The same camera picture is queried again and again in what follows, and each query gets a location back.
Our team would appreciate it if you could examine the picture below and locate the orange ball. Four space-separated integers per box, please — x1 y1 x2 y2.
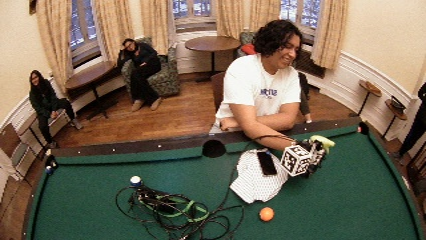
258 206 276 223

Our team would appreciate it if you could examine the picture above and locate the patterned armchair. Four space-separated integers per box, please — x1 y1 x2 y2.
234 30 260 59
120 36 182 98

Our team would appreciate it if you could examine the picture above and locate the black smartphone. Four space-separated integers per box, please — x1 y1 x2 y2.
256 150 280 177

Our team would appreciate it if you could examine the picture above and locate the green felt pool table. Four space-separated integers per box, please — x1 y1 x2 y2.
24 116 426 240

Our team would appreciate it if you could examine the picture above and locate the person in white t-shirt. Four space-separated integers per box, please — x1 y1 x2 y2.
208 19 314 153

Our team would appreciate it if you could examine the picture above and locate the white striped cloth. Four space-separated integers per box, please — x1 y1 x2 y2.
229 148 290 204

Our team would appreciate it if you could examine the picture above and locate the round wooden table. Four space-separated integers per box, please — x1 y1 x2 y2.
184 35 242 84

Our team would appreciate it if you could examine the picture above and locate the brown chair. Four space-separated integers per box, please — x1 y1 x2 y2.
210 71 228 113

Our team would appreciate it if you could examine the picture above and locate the yellow-green plastic toy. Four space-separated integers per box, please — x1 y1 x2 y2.
309 134 337 155

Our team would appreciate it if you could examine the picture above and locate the dark radiator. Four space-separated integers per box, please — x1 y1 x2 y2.
292 48 328 79

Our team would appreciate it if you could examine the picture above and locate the green cable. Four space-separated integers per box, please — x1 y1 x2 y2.
137 194 210 224

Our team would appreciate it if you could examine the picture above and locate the set of beige curtains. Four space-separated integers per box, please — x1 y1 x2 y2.
35 0 350 93

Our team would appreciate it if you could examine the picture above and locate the black electronic box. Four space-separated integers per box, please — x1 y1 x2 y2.
132 186 178 214

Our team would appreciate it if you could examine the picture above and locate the window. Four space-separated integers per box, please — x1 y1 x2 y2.
278 0 324 33
172 0 214 26
68 0 101 59

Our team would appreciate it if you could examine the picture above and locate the red cushion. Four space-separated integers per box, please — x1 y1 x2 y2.
240 43 258 56

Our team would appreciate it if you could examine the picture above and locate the black cable bundle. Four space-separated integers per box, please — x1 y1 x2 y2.
115 184 245 240

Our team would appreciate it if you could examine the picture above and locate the white marker cube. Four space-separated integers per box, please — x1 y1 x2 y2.
280 143 314 178

